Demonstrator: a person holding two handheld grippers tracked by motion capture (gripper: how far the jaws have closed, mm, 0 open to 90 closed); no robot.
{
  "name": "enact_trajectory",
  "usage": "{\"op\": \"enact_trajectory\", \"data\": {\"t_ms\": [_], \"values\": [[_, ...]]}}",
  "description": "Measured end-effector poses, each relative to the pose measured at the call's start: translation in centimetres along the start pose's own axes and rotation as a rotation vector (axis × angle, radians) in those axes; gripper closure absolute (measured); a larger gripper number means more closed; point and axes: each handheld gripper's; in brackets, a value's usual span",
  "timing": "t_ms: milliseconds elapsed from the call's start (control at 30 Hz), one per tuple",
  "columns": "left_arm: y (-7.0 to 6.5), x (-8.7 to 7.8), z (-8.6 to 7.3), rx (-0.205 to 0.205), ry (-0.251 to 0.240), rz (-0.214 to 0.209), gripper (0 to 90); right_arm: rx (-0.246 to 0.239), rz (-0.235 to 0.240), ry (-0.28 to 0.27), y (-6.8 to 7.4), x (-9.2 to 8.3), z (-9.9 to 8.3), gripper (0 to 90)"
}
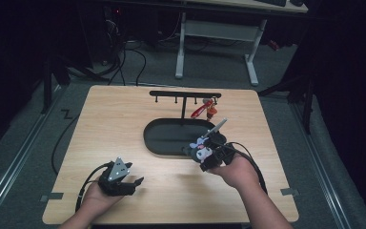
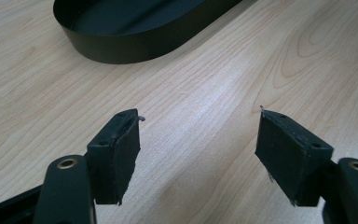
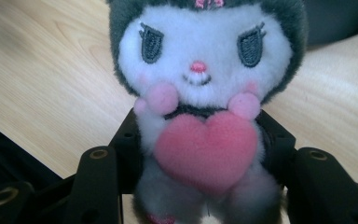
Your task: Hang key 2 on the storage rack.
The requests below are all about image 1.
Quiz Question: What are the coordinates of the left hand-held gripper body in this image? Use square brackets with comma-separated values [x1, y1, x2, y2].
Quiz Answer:
[97, 156, 135, 197]

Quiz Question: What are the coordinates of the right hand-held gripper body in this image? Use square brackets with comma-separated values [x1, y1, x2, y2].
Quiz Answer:
[202, 117, 236, 167]

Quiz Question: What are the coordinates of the dark plush toy keychain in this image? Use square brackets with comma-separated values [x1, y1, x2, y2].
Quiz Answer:
[182, 135, 214, 164]

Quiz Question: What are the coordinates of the red strap keychain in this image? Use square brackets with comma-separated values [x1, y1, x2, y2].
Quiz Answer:
[190, 98, 219, 122]

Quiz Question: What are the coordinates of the black key rack with tray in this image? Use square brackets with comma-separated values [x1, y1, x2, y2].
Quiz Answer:
[143, 90, 228, 157]

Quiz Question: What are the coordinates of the person's left hand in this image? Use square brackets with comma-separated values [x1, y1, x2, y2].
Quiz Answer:
[81, 181, 126, 209]

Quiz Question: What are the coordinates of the person's right hand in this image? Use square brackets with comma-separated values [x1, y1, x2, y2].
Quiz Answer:
[209, 155, 262, 191]

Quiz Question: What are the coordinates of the grey tape piece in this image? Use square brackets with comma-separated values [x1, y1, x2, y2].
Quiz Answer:
[39, 192, 65, 203]
[280, 187, 300, 197]

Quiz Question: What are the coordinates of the black metal stand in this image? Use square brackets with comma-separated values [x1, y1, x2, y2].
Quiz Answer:
[41, 53, 72, 115]
[258, 73, 317, 135]

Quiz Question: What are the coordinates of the white-legged desk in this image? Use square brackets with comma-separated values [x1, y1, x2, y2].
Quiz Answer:
[174, 0, 309, 87]

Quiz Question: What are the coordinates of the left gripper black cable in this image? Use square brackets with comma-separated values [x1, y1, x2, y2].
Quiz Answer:
[74, 161, 113, 214]

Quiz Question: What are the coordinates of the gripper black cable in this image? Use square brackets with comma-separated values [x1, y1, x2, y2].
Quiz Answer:
[222, 141, 269, 196]
[74, 161, 113, 214]

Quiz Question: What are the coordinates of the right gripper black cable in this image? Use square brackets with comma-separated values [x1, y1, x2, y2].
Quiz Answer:
[222, 141, 269, 196]

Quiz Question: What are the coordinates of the black floor cable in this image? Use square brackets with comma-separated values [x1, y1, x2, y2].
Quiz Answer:
[51, 114, 81, 176]

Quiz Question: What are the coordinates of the metal floor rail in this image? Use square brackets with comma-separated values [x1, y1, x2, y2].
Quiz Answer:
[290, 101, 354, 229]
[0, 85, 63, 228]

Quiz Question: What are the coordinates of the bundle of black cables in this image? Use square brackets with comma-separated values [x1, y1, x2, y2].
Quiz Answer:
[103, 18, 148, 87]

